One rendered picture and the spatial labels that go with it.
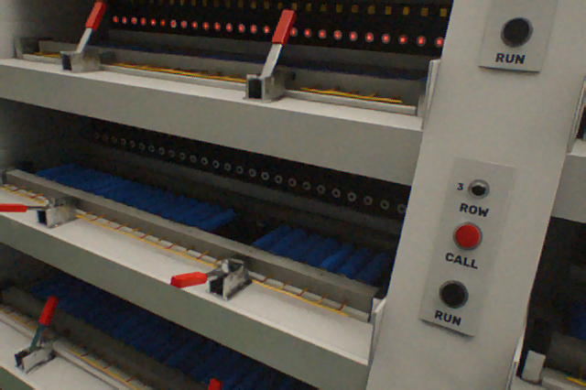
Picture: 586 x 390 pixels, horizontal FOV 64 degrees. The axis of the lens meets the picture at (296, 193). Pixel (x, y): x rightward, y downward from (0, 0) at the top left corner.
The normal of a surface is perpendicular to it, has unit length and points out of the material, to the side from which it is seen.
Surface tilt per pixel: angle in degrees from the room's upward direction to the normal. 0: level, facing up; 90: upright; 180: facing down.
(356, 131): 108
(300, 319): 18
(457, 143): 90
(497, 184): 90
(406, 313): 90
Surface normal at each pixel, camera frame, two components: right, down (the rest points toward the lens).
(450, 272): -0.47, -0.02
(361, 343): 0.04, -0.93
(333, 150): -0.51, 0.29
